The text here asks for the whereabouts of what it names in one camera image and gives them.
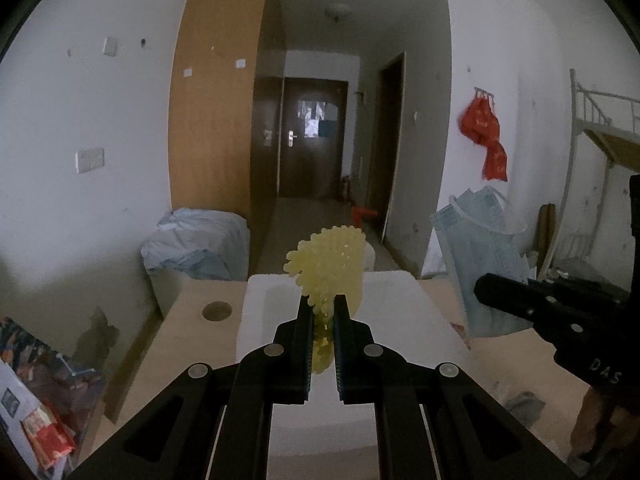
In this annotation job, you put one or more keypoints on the white wall socket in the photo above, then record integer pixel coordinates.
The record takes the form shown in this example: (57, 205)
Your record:
(90, 160)

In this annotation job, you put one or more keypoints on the wall hook rack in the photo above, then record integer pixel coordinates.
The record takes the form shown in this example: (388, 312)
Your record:
(484, 93)

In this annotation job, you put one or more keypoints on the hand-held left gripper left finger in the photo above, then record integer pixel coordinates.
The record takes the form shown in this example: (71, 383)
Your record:
(306, 340)

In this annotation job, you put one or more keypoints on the pale blue bedding bundle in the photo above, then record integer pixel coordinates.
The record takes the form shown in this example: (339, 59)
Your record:
(195, 240)

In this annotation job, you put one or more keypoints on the round ceiling lamp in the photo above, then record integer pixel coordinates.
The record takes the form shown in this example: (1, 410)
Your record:
(339, 12)

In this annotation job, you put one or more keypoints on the light wooden wardrobe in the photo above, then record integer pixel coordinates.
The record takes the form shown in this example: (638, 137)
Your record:
(215, 110)

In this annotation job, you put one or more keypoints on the red plastic stool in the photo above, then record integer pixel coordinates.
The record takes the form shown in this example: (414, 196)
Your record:
(361, 215)

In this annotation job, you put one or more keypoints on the white light switch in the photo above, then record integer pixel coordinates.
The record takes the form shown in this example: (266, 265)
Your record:
(109, 46)

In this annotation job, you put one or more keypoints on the colourful printed box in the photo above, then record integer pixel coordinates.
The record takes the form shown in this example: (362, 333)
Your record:
(60, 370)

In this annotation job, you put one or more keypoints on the dark brown entry door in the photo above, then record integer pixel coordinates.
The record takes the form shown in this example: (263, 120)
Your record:
(310, 170)

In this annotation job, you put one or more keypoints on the blue face mask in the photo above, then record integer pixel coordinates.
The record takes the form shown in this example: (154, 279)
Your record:
(480, 260)

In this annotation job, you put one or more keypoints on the paper on door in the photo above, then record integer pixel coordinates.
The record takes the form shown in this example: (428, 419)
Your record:
(315, 117)

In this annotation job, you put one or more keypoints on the large red plastic bag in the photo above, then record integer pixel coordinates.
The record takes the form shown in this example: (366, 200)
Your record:
(480, 122)

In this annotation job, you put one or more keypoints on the white metal bunk bed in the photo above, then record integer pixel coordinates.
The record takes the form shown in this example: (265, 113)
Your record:
(600, 110)

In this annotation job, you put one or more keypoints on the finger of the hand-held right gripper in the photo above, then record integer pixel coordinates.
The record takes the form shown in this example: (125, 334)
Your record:
(520, 300)

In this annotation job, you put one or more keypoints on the leaning wooden board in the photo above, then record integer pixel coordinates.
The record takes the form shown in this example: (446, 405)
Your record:
(546, 235)

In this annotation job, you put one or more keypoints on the dark side doorway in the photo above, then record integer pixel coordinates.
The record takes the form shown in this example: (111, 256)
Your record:
(387, 160)

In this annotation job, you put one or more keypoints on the yellow bumpy soft toy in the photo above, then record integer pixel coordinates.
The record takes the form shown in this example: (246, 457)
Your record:
(330, 270)

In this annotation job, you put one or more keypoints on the white foam box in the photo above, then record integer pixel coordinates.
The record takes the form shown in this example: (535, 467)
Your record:
(395, 310)

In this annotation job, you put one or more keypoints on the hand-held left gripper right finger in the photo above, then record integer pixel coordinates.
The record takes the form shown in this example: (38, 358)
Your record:
(340, 340)

